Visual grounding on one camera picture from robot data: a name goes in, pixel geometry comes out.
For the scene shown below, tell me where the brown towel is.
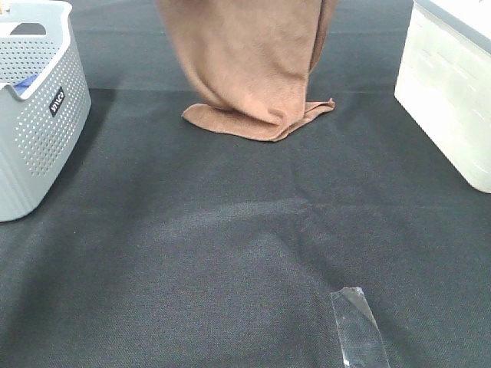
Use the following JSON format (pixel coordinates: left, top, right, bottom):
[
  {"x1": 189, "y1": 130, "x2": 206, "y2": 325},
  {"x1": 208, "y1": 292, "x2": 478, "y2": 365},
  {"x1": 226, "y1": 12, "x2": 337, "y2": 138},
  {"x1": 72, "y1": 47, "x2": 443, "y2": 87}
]
[{"x1": 157, "y1": 1, "x2": 337, "y2": 142}]

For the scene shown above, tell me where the blue towel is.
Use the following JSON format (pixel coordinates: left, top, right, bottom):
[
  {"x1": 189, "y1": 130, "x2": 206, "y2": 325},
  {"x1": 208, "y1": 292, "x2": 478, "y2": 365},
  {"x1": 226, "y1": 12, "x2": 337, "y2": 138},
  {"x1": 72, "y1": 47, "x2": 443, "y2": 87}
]
[{"x1": 14, "y1": 74, "x2": 38, "y2": 96}]

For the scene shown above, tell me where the black table cloth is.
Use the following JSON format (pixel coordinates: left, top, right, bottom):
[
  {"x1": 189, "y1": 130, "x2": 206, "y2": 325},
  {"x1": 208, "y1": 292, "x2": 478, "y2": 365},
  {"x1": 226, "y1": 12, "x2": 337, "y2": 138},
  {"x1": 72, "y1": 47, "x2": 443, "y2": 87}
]
[{"x1": 1, "y1": 1, "x2": 490, "y2": 367}]

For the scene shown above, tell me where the clear tape strip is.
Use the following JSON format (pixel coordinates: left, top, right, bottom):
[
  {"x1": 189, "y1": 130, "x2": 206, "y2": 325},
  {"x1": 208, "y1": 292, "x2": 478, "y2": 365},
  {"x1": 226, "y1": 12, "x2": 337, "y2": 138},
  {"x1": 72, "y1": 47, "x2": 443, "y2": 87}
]
[{"x1": 330, "y1": 287, "x2": 390, "y2": 368}]

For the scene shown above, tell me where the grey perforated laundry basket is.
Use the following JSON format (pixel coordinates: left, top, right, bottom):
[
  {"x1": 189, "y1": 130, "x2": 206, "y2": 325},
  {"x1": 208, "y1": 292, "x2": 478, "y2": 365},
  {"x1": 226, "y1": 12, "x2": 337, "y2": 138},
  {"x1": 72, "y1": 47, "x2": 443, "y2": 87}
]
[{"x1": 1, "y1": 1, "x2": 91, "y2": 222}]

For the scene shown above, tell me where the white storage bin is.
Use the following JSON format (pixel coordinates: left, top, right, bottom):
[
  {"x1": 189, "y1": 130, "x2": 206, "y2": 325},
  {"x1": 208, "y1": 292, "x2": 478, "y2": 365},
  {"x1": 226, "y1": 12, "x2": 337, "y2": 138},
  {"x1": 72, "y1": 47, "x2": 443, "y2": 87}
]
[{"x1": 394, "y1": 1, "x2": 490, "y2": 193}]

